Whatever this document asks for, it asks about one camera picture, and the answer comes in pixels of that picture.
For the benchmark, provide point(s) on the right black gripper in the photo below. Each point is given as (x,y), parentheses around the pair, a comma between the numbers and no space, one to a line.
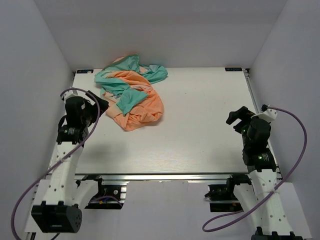
(241,114)

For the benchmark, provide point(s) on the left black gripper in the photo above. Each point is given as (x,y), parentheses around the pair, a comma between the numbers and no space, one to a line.
(93,107)

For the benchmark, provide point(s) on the orange and teal jacket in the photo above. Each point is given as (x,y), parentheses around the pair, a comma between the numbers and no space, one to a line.
(127,85)

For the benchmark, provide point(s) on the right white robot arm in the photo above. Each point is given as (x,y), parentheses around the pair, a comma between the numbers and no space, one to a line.
(257,191)

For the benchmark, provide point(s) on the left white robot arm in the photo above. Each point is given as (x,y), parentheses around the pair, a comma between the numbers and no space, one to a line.
(60,210)

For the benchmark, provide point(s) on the left blue table label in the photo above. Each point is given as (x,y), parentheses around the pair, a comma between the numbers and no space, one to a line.
(84,71)

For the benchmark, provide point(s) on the blue table label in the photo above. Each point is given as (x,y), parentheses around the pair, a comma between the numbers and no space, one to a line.
(84,71)
(233,69)

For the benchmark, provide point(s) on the right blue table label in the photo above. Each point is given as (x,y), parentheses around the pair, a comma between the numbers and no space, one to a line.
(233,69)

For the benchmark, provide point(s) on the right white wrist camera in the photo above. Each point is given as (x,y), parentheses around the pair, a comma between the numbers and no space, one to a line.
(267,114)

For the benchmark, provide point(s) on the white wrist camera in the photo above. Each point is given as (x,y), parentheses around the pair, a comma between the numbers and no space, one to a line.
(68,93)
(267,114)

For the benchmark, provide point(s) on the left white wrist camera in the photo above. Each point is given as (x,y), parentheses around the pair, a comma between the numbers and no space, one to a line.
(68,93)

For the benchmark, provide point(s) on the aluminium table right rail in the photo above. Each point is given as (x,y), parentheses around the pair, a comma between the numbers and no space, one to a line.
(256,153)

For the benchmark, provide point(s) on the aluminium table rail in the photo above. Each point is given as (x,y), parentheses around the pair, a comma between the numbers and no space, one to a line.
(256,153)
(164,177)

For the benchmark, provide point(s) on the aluminium table front rail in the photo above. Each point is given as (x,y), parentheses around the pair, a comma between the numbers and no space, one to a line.
(164,177)

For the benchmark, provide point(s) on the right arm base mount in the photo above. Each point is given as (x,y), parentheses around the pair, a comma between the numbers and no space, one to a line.
(221,196)

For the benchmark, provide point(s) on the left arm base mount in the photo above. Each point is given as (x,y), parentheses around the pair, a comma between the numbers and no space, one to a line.
(95,193)

